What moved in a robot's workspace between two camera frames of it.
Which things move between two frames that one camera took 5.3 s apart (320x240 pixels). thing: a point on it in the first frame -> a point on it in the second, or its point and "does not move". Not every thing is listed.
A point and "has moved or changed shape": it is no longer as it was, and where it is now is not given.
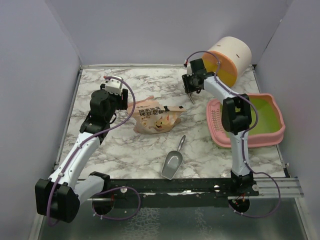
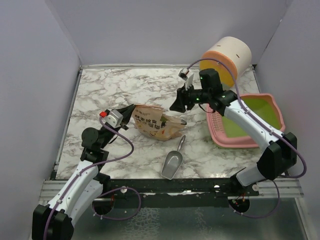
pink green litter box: (269, 129) does not move
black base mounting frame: (174, 192) does not move
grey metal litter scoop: (173, 161) does not move
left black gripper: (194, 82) -> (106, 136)
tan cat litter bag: (152, 117) has moved or changed shape
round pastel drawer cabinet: (235, 54) does not move
